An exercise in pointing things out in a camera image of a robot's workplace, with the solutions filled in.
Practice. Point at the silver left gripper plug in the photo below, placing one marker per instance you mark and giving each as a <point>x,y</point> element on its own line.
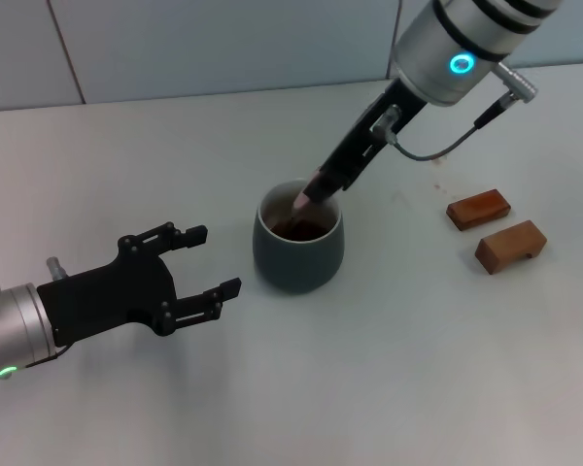
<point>57,268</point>

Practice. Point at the notched light wooden block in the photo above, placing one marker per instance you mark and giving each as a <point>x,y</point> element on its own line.
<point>505,247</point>

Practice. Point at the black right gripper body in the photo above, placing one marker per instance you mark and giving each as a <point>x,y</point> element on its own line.
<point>357,141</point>

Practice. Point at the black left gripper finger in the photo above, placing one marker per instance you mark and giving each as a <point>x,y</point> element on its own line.
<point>197,235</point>
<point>230,289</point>

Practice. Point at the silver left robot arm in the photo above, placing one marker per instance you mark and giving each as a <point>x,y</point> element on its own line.
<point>14,330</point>

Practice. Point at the grey ceramic cup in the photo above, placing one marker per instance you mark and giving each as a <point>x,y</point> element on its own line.
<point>296,262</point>

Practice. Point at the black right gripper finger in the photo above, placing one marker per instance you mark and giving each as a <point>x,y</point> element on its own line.
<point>332,183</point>
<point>364,162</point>

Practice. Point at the flat dark wooden block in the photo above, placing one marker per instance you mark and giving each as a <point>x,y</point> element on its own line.
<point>478,209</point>

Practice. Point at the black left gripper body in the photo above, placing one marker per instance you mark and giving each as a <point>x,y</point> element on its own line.
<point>109,296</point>

